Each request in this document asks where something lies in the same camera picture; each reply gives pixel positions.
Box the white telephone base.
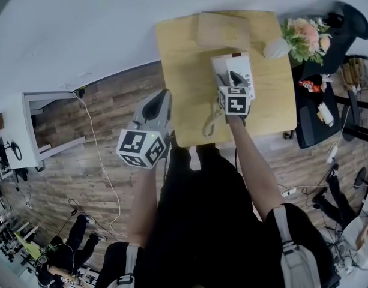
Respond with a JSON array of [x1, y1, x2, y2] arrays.
[[210, 52, 257, 102]]

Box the pink flower bouquet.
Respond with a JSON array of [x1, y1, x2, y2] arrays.
[[280, 16, 333, 67]]

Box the black office chair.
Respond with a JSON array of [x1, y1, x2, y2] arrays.
[[291, 0, 368, 150]]

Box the person's left forearm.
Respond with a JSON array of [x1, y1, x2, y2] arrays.
[[126, 166, 160, 248]]

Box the white plastic bottle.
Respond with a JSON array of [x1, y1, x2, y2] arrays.
[[316, 101, 335, 128]]

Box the grey backpack strap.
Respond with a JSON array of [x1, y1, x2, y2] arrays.
[[106, 244, 141, 288], [271, 205, 323, 288]]

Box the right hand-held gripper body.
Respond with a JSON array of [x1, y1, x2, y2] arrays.
[[217, 85, 252, 126]]

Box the olive fabric bundle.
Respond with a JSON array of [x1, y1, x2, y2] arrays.
[[340, 56, 368, 90]]

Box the person's black clothing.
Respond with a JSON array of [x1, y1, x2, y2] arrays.
[[94, 143, 343, 288]]

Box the brown cardboard box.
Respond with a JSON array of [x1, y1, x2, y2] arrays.
[[196, 11, 252, 50]]

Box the red snack packet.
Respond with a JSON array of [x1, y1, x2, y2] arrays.
[[297, 80, 321, 94]]

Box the long white floor cable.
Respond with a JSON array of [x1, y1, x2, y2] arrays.
[[72, 89, 128, 238]]

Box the white side desk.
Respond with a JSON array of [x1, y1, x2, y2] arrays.
[[4, 91, 87, 172]]

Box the person's right forearm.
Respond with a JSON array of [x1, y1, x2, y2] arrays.
[[228, 115, 286, 222]]

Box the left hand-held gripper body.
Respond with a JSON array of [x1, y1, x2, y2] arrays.
[[115, 121, 169, 170]]

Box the white ribbed vase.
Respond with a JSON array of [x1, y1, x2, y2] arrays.
[[262, 37, 291, 60]]

